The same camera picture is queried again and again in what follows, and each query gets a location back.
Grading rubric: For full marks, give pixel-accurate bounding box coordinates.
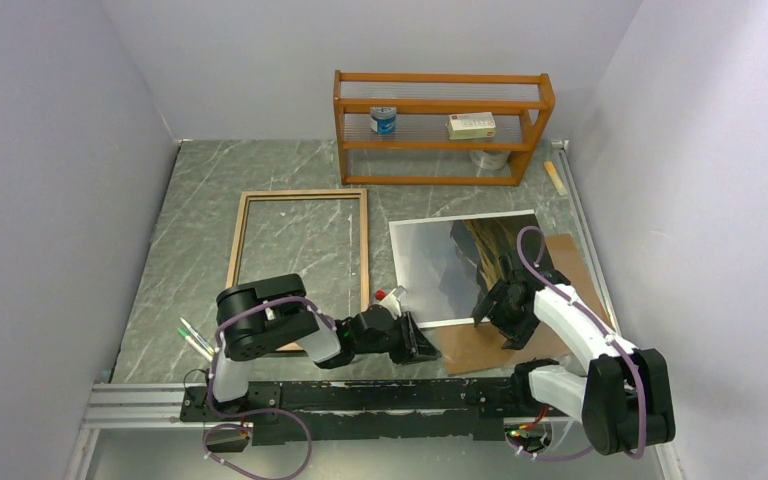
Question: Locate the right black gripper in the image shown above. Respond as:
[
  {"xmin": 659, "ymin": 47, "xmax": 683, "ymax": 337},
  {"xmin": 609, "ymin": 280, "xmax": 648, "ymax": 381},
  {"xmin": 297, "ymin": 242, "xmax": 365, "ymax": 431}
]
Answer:
[{"xmin": 473, "ymin": 279, "xmax": 540, "ymax": 351}]

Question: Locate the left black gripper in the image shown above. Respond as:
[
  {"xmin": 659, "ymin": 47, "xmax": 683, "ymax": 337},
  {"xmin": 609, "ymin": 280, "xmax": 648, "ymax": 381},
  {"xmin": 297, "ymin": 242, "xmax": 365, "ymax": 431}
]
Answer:
[{"xmin": 354, "ymin": 311, "xmax": 442, "ymax": 365}]

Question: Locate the landscape photo print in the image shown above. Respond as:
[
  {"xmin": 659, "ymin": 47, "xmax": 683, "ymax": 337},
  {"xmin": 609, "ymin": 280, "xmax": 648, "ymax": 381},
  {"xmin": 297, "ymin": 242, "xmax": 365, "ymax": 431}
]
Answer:
[{"xmin": 389, "ymin": 210, "xmax": 539, "ymax": 328}]

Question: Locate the black wooden picture frame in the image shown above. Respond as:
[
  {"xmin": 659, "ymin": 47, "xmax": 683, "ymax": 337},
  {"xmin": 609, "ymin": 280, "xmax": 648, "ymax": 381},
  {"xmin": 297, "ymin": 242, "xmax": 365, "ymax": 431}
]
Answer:
[{"xmin": 225, "ymin": 188, "xmax": 372, "ymax": 318}]

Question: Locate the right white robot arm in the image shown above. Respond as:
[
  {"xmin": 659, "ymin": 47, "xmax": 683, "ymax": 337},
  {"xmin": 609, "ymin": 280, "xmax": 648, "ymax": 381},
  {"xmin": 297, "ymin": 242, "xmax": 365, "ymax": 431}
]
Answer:
[{"xmin": 471, "ymin": 269, "xmax": 676, "ymax": 455}]

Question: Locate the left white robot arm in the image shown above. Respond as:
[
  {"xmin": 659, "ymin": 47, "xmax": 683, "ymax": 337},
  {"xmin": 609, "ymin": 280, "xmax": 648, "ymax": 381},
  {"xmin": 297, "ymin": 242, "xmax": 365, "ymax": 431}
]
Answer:
[{"xmin": 206, "ymin": 273, "xmax": 441, "ymax": 420}]

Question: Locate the brown cardboard backing board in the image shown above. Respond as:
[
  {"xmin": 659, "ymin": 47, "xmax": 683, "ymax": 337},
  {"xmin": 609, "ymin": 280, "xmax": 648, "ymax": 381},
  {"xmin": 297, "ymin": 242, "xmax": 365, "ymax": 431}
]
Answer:
[{"xmin": 438, "ymin": 234, "xmax": 614, "ymax": 376}]

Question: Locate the small wooden stick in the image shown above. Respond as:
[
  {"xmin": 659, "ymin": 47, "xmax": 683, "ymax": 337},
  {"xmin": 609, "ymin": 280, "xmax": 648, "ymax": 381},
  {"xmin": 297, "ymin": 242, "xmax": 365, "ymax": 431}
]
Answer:
[{"xmin": 544, "ymin": 161, "xmax": 568, "ymax": 196}]

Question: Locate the white red small box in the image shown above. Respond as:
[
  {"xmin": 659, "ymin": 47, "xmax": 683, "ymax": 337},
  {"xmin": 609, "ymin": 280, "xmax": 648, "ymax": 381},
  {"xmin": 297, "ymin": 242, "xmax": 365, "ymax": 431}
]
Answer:
[{"xmin": 446, "ymin": 112, "xmax": 497, "ymax": 140}]

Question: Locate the green capped marker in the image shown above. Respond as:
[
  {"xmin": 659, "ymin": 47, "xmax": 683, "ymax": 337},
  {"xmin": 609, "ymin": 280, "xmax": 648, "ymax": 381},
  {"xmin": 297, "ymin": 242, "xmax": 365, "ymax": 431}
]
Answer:
[
  {"xmin": 177, "ymin": 327, "xmax": 213, "ymax": 362},
  {"xmin": 179, "ymin": 317, "xmax": 215, "ymax": 355}
]

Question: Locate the blue white tape roll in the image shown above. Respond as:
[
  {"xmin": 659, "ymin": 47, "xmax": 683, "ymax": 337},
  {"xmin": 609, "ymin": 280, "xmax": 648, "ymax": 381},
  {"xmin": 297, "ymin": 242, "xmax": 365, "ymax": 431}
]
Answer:
[{"xmin": 369, "ymin": 106, "xmax": 397, "ymax": 135}]

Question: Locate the orange wooden shelf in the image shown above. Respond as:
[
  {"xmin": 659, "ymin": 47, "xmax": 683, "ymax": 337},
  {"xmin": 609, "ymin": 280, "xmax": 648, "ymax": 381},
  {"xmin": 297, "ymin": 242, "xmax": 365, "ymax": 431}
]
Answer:
[{"xmin": 332, "ymin": 70, "xmax": 556, "ymax": 187}]

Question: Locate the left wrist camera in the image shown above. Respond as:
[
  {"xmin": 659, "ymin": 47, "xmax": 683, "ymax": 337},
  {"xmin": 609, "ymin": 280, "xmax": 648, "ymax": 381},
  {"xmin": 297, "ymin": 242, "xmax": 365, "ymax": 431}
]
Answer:
[{"xmin": 374, "ymin": 285, "xmax": 406, "ymax": 318}]

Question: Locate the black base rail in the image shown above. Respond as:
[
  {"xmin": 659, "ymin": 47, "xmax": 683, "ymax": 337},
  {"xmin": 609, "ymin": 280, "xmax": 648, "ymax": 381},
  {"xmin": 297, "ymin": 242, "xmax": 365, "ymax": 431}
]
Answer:
[{"xmin": 179, "ymin": 377, "xmax": 541, "ymax": 446}]

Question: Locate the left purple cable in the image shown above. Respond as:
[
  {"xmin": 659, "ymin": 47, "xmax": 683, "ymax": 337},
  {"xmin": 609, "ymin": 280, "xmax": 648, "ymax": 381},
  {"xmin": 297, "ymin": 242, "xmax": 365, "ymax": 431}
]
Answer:
[{"xmin": 201, "ymin": 295, "xmax": 339, "ymax": 480}]

